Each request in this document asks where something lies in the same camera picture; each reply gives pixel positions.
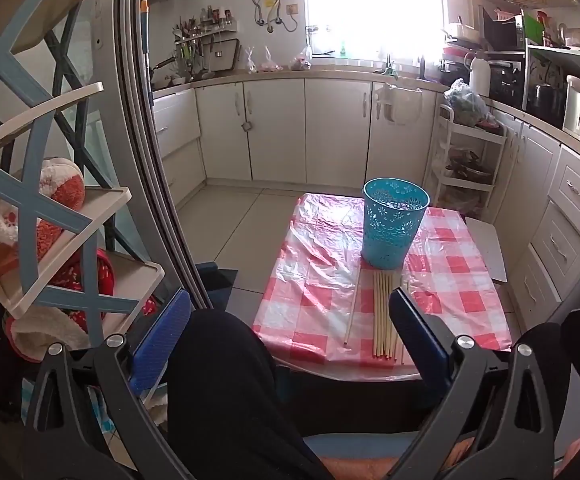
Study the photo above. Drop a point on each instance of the wall utensil rack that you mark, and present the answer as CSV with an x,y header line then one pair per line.
x,y
205,25

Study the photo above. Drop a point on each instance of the black pot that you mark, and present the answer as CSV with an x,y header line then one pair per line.
x,y
544,99

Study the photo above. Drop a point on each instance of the teal perforated plastic basket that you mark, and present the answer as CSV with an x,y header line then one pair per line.
x,y
390,230

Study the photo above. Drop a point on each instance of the white and blue shoe rack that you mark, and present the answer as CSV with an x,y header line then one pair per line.
x,y
105,197

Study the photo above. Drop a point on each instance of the bright window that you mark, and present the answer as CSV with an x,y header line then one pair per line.
x,y
370,5

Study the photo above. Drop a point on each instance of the plastic bag of greens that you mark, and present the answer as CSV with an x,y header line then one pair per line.
x,y
465,102

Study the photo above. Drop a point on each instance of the wooden chopstick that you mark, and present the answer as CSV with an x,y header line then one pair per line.
x,y
352,305

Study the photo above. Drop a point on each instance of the black frying pan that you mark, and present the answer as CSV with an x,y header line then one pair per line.
x,y
162,64

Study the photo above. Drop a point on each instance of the white flat board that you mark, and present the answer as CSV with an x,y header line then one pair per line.
x,y
487,250

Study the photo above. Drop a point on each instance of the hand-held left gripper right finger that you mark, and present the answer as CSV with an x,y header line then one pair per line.
x,y
415,330

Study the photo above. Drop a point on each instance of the white hanging door bin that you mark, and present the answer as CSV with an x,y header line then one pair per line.
x,y
397,105

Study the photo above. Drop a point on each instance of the black microwave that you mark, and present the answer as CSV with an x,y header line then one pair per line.
x,y
500,30

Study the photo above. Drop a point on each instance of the white thermos jug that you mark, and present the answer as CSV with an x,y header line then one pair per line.
x,y
480,77

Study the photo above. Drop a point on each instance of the cream panelled side cabinet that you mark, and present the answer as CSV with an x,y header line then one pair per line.
x,y
560,200

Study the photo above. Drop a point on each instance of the cream drawer cabinet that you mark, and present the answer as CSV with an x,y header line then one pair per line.
x,y
175,130

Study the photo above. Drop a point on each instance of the white appliance shelf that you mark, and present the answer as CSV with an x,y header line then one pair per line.
x,y
570,55

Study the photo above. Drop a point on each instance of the white fleece slipper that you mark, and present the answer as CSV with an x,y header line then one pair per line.
x,y
40,335

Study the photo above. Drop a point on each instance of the green cutting board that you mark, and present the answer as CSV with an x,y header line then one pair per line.
x,y
534,29

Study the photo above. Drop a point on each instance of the pink checked plastic tablecloth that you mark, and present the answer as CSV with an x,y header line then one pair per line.
x,y
320,270

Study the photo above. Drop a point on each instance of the black rimmed tray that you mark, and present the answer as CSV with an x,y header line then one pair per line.
x,y
226,55

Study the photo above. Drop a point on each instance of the black toaster oven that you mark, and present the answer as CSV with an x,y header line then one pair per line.
x,y
507,82

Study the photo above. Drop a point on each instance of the metal sliding door frame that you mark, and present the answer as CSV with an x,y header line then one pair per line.
x,y
140,110

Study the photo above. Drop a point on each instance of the person's left leg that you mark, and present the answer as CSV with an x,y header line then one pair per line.
x,y
230,395

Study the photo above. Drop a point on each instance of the cream sink base cabinet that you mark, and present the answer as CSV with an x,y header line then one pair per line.
x,y
280,130

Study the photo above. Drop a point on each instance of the stack of cookware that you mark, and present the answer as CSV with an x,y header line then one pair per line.
x,y
455,62

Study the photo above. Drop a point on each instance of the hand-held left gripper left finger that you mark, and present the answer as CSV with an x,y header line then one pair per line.
x,y
162,340

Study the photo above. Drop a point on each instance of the bundle of wooden chopsticks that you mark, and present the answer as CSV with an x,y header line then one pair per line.
x,y
381,310

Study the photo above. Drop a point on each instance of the clear plastic bag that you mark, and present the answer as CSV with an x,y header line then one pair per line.
x,y
301,60
250,60
271,61

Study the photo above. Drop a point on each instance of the white storage trolley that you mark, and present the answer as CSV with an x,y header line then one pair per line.
x,y
445,125

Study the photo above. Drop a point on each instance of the red and white plush slipper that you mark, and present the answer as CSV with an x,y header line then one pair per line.
x,y
62,185

